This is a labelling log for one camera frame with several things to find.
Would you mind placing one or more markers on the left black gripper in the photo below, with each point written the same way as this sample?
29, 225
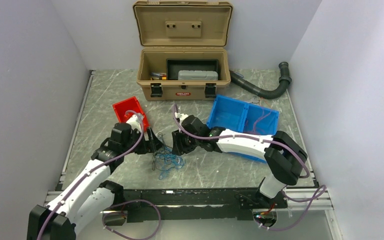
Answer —
151, 146

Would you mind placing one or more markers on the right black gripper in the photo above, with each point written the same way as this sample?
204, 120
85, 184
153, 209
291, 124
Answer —
179, 148

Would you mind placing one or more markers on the blue two-compartment plastic bin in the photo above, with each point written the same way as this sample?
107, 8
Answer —
235, 117

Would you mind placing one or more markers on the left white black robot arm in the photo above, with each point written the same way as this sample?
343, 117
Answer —
64, 217

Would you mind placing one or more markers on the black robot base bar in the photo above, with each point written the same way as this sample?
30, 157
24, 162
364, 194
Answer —
139, 205

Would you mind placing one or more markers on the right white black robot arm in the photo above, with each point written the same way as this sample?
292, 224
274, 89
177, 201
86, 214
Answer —
284, 157

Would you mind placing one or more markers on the red plastic bin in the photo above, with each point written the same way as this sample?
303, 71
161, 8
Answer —
129, 104

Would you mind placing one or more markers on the yellow orange tool in toolbox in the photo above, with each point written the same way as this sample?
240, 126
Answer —
158, 76

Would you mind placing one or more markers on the grey case in toolbox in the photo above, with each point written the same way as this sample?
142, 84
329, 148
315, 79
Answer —
198, 75

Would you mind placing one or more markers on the black tray in toolbox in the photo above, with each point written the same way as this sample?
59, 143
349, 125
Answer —
174, 65

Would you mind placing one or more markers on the silver wrench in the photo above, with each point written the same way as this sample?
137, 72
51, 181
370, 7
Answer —
254, 100

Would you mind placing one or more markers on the tan plastic toolbox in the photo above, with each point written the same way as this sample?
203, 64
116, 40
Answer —
182, 29

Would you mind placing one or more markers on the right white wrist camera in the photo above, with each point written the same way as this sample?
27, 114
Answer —
180, 117

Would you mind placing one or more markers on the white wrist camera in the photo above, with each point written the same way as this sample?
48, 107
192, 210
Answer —
180, 117
136, 121

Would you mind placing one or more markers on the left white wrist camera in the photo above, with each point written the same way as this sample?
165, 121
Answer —
136, 121

